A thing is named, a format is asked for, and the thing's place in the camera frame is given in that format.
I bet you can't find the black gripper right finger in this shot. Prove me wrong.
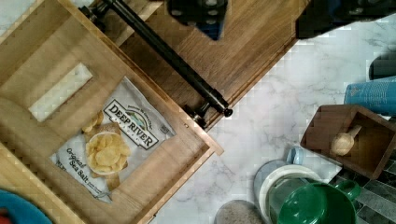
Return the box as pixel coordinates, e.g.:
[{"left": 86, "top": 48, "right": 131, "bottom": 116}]
[{"left": 295, "top": 0, "right": 396, "bottom": 39}]

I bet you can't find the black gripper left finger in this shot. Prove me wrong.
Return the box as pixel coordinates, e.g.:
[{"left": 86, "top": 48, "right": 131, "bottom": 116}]
[{"left": 167, "top": 0, "right": 228, "bottom": 41}]

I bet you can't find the wooden drawer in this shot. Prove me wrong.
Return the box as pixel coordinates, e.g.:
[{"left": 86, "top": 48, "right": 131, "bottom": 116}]
[{"left": 0, "top": 0, "right": 223, "bottom": 224}]

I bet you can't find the wooden cutting board tray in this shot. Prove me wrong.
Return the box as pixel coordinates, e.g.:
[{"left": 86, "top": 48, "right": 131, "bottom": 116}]
[{"left": 114, "top": 0, "right": 311, "bottom": 109}]

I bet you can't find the dark wooden box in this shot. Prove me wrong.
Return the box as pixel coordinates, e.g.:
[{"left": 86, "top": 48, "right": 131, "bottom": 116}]
[{"left": 301, "top": 105, "right": 395, "bottom": 179}]

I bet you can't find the wooden scoop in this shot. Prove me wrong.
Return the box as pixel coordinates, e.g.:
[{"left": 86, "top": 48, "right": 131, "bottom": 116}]
[{"left": 331, "top": 125, "right": 361, "bottom": 156}]

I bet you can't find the Deep River chips bag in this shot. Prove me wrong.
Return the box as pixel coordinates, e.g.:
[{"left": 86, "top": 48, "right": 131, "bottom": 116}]
[{"left": 50, "top": 78, "right": 175, "bottom": 203}]

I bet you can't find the glass jar white rim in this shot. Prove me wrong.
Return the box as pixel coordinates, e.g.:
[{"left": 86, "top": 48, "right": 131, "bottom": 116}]
[{"left": 253, "top": 147, "right": 321, "bottom": 224}]

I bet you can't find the green funnel cup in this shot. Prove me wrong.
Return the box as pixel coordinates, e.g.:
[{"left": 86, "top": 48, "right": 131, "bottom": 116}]
[{"left": 268, "top": 178, "right": 361, "bottom": 224}]

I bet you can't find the grey speckled canister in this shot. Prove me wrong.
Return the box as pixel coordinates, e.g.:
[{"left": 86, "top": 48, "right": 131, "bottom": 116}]
[{"left": 214, "top": 200, "right": 264, "bottom": 224}]

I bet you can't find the blue plate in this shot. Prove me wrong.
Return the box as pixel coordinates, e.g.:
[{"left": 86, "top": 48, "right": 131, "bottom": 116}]
[{"left": 0, "top": 189, "right": 52, "bottom": 224}]

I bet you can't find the red fruit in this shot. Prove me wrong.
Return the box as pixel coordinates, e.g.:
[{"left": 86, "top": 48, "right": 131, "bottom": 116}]
[{"left": 0, "top": 209, "right": 12, "bottom": 224}]

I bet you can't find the black drawer handle bar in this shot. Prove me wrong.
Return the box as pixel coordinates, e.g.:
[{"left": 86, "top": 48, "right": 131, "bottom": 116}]
[{"left": 79, "top": 0, "right": 233, "bottom": 128}]

